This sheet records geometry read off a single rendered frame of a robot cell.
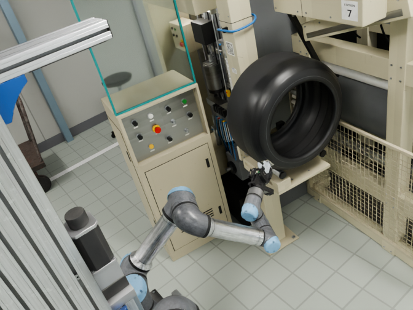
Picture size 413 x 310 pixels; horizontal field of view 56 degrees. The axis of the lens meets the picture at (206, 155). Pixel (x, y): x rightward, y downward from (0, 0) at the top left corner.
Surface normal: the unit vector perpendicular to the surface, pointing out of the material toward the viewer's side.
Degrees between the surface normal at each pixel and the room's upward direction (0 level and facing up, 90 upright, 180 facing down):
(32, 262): 90
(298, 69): 42
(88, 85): 90
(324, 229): 0
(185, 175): 90
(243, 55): 90
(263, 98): 57
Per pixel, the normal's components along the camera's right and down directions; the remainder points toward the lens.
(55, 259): 0.59, 0.33
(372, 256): -0.22, -0.81
